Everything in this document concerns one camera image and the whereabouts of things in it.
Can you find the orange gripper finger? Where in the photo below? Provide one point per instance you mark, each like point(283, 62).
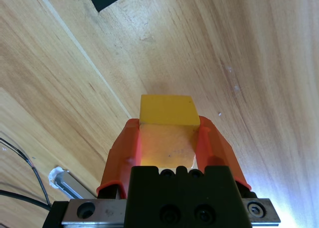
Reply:
point(119, 158)
point(219, 150)

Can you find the yellow wooden cube block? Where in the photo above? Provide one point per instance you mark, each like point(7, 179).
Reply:
point(169, 113)

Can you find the grey metal bar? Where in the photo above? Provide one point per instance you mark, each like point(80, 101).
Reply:
point(72, 184)

